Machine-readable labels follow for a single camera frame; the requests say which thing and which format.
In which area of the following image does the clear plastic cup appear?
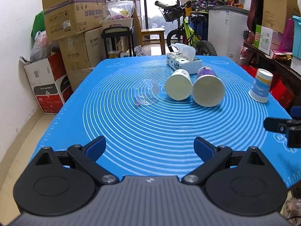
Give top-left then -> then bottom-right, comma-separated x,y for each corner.
134,79 -> 159,106

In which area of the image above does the blue yellow paper cup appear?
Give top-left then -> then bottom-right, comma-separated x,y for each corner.
249,68 -> 274,103

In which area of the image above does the purple paper cup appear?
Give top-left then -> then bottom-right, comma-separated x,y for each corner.
192,66 -> 226,107

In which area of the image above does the white paper cup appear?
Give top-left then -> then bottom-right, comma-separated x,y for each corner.
164,69 -> 192,101

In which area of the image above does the teal box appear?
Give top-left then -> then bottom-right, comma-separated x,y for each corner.
292,15 -> 301,59

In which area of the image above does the dark side table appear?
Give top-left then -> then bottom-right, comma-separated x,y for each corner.
243,42 -> 300,110

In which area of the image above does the red white cardboard box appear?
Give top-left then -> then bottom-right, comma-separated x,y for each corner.
24,52 -> 73,114

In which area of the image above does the blue silicone mat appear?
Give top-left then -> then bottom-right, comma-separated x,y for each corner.
36,56 -> 300,187

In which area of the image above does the green white box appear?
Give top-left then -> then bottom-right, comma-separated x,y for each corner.
254,25 -> 283,55

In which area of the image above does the tissue box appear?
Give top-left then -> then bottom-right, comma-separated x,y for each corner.
166,43 -> 203,75

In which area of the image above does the lower brown cardboard box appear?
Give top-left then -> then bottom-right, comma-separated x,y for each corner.
59,27 -> 106,90

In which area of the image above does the large brown box right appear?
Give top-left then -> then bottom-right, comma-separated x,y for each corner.
262,0 -> 300,34

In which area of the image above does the white cabinet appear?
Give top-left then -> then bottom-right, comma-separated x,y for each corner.
208,6 -> 249,64

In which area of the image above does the green bicycle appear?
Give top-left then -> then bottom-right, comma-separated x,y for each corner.
155,0 -> 217,56

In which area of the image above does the wooden chair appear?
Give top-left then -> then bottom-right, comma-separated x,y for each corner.
134,8 -> 166,55

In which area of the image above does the top open cardboard box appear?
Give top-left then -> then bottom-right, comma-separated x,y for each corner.
42,0 -> 107,41

